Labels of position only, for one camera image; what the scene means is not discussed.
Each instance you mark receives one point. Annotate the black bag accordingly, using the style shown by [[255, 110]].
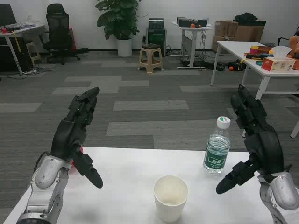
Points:
[[245, 17]]

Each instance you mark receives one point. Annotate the white office desk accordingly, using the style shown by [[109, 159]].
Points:
[[30, 27]]

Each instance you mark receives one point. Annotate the black computer monitor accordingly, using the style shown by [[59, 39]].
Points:
[[7, 14]]

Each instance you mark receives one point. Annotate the red apple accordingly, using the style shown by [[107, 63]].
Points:
[[72, 168]]

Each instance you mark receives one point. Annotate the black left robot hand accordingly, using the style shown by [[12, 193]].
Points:
[[67, 137]]

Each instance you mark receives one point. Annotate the large black device box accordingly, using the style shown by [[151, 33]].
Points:
[[185, 22]]

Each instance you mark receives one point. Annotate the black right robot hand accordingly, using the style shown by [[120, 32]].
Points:
[[268, 149]]

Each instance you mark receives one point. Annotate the small wooden stool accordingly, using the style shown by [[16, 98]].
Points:
[[35, 56]]

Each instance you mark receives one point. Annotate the black metal chair frame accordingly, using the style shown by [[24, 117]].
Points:
[[282, 39]]

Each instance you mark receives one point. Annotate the red white tissue box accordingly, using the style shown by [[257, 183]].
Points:
[[276, 65]]

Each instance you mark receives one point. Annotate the yellow pink cup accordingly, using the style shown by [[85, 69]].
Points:
[[254, 50]]

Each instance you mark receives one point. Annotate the long white table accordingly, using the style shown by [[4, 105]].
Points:
[[233, 45]]

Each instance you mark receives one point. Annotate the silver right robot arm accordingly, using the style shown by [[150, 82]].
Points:
[[282, 193]]

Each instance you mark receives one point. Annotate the black tool on floor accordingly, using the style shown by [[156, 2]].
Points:
[[234, 65]]

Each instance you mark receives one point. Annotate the black striped equipment box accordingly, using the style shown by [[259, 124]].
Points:
[[156, 23]]

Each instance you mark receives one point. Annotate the small open cardboard box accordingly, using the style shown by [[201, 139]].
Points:
[[224, 29]]

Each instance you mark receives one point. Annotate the white paper cup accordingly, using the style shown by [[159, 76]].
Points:
[[170, 210]]

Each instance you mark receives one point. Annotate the green round lid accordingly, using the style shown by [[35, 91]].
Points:
[[258, 63]]

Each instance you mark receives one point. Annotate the white standing desk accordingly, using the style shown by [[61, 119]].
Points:
[[194, 29]]

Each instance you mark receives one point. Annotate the white power strip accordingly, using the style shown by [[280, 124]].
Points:
[[29, 71]]

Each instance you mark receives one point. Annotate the black cabinet under desk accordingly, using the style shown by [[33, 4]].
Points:
[[11, 56]]

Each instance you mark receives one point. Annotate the beige plastic stool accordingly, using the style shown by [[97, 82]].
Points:
[[150, 63]]

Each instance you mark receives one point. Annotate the green black computer case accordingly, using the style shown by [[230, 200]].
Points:
[[156, 37]]

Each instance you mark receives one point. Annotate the orange plush toy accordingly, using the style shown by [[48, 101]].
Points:
[[294, 45]]

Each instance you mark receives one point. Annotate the small black device box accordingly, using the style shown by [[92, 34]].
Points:
[[202, 23]]

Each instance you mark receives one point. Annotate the small red desk object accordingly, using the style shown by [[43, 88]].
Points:
[[3, 30]]

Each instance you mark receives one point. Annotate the clear green-label water bottle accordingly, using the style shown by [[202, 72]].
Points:
[[216, 161]]

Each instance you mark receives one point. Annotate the low cardboard box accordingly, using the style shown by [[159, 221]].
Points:
[[218, 44]]

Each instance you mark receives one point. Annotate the green plant in white pot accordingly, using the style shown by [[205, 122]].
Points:
[[120, 18]]

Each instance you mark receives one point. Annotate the black office chair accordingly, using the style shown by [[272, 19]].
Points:
[[56, 30]]

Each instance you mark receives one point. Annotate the large brown cardboard box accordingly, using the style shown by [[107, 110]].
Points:
[[250, 32]]

